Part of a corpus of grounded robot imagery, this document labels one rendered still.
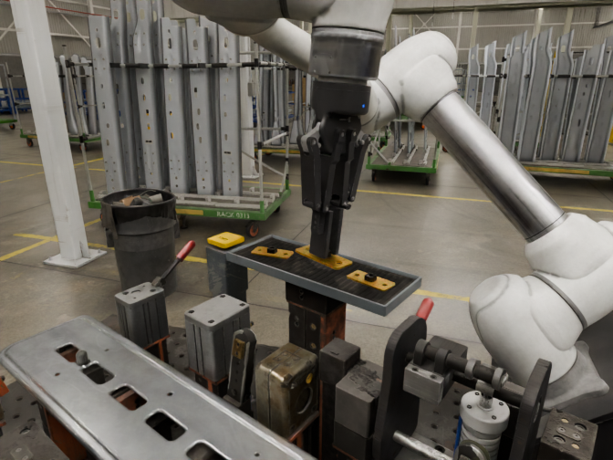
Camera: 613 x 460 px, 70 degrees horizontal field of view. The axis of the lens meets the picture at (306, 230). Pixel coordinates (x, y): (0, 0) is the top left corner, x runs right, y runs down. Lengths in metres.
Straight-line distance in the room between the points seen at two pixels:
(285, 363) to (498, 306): 0.49
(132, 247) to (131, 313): 2.15
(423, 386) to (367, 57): 0.41
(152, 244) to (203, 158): 1.80
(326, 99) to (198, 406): 0.52
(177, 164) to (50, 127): 1.40
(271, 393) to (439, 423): 0.60
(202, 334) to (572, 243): 0.76
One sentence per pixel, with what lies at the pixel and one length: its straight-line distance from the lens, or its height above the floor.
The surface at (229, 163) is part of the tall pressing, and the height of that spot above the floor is 0.65.
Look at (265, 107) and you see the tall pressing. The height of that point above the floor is 0.95.
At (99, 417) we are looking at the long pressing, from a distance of 0.82.
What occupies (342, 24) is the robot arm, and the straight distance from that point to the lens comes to 0.55.
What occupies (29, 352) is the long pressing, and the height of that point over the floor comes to 1.00.
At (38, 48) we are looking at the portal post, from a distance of 3.97.
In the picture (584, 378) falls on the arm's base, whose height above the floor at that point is 0.91.
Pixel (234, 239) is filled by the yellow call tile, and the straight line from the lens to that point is 1.00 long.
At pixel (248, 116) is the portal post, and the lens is 6.79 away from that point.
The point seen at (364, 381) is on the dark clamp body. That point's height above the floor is 1.08.
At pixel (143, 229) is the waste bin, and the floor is 0.55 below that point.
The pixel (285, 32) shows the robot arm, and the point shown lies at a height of 1.57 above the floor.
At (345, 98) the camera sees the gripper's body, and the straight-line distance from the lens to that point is 0.56.
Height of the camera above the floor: 1.51
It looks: 19 degrees down
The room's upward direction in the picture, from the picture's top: straight up
